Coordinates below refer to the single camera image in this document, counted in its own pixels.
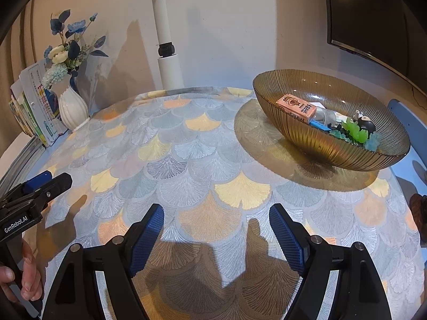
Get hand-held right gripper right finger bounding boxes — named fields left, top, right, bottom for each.
left=268, top=203, right=392, bottom=320

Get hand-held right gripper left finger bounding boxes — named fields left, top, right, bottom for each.
left=42, top=203, right=165, bottom=320

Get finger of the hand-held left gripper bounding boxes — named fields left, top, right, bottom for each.
left=18, top=173, right=73, bottom=215
left=0, top=171, right=53, bottom=201

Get amber ribbed glass bowl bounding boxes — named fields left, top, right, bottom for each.
left=252, top=69, right=411, bottom=173

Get teal spiky toy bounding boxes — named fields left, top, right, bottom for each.
left=329, top=128, right=351, bottom=141

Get blue box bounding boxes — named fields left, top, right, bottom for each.
left=309, top=120, right=334, bottom=132

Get green spiky toy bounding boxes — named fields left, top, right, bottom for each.
left=340, top=117, right=369, bottom=145

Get light blue spiky toy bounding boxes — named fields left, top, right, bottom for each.
left=363, top=133, right=381, bottom=150

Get clear plastic cup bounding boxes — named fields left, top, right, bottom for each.
left=309, top=102, right=341, bottom=124

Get orange striped packet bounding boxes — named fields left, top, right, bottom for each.
left=275, top=95, right=317, bottom=125

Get person's left hand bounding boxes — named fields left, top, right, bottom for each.
left=0, top=240, right=42, bottom=304

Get stack of printed booklets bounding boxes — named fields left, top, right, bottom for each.
left=10, top=60, right=69, bottom=147

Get white ribbed vase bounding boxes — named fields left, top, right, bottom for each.
left=59, top=86, right=90, bottom=130

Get scallop patterned tablecloth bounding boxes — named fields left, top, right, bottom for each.
left=0, top=86, right=422, bottom=320

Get blue and white flowers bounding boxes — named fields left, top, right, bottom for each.
left=42, top=9, right=109, bottom=90

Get dark brown object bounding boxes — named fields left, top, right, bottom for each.
left=409, top=193, right=427, bottom=222

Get white lamp pole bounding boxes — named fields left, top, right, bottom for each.
left=152, top=0, right=185, bottom=90

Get blue chair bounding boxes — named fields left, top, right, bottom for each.
left=387, top=99, right=427, bottom=187

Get black pole clamp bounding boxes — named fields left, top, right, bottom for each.
left=157, top=42, right=177, bottom=57

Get black wall screen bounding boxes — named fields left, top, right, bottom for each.
left=322, top=0, right=427, bottom=82

